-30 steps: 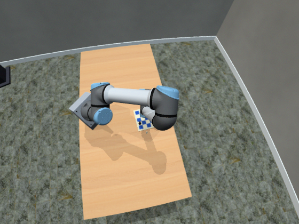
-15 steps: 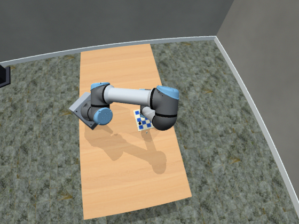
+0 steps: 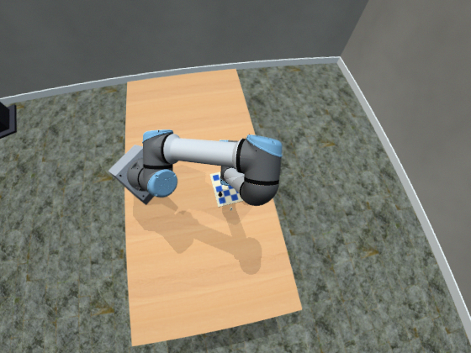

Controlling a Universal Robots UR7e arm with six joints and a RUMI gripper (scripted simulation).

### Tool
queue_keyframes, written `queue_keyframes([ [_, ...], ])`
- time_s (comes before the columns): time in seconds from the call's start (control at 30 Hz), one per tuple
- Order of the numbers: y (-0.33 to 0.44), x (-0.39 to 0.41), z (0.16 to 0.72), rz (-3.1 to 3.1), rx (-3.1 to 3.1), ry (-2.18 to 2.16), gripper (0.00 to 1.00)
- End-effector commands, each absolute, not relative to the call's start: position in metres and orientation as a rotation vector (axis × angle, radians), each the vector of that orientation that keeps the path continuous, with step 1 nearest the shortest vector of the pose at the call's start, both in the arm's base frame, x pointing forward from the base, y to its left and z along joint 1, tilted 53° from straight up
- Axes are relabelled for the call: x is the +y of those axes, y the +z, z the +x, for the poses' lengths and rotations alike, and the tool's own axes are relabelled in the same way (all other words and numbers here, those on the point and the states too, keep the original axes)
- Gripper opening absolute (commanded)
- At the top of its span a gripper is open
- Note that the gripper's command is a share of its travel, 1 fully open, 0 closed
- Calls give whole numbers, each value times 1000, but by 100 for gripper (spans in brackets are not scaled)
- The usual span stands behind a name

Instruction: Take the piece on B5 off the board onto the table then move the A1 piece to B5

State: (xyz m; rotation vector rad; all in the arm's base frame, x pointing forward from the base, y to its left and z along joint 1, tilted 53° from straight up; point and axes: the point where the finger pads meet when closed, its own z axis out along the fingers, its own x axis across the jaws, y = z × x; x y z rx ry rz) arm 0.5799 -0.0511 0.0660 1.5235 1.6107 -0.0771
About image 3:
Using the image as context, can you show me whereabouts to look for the blue and white chessboard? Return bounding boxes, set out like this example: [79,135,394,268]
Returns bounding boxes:
[210,172,243,207]

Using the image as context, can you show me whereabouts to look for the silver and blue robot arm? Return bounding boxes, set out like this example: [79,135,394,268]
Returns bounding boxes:
[127,129,283,206]

